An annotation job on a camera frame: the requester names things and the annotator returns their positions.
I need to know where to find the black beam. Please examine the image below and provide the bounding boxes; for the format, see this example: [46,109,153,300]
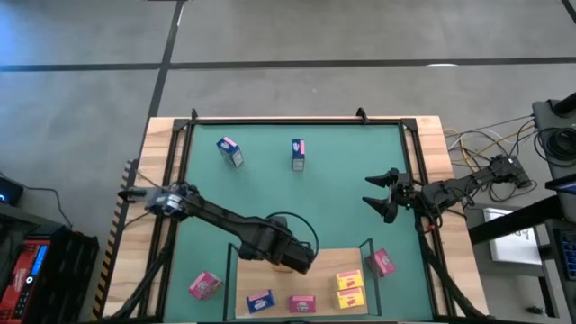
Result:
[467,193,566,247]

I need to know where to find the yellow black hazard tape strip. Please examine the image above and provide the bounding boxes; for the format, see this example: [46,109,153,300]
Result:
[91,159,139,321]

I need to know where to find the red electronic device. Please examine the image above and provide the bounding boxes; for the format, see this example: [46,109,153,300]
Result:
[0,238,50,324]

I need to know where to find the black keyboard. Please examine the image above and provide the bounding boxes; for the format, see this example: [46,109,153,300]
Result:
[552,227,576,281]

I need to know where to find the white board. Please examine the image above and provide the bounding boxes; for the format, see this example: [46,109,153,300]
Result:
[483,207,544,266]

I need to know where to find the green table mat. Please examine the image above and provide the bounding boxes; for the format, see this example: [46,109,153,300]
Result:
[164,123,436,323]

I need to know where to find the black plastic crate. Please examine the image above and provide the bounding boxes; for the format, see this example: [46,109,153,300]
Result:
[26,224,101,324]

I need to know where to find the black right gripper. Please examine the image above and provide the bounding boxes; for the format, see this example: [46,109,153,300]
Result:
[362,168,427,225]

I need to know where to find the wooden shelf with black legs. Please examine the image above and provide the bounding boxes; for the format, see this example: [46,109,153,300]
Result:
[223,237,383,321]

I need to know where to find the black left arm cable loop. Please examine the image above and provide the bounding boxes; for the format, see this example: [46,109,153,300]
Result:
[267,211,320,258]

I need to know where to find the black device with blue light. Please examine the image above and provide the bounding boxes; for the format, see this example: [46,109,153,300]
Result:
[0,176,25,207]

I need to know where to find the black metal table frame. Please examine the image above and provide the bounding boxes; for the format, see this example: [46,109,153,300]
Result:
[139,117,445,323]

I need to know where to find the blue cereal box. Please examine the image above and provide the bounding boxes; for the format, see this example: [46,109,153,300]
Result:
[245,289,277,315]
[291,138,307,173]
[215,136,246,168]

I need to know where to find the pink Raisin Bran cereal box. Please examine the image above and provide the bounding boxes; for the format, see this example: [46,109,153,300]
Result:
[288,294,318,315]
[187,270,224,302]
[366,247,398,278]

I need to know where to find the coiled black cable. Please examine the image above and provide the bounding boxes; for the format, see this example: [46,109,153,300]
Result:
[534,127,576,163]

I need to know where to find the dark grey side table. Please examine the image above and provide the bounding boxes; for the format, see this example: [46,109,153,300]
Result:
[532,92,576,181]

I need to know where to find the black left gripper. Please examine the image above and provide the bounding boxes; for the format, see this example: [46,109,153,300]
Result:
[251,222,317,275]

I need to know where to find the yellow cable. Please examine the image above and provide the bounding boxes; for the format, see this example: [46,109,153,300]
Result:
[449,123,536,176]

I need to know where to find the dark laptop with blue screen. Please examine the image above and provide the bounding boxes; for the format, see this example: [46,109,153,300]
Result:
[544,173,576,195]

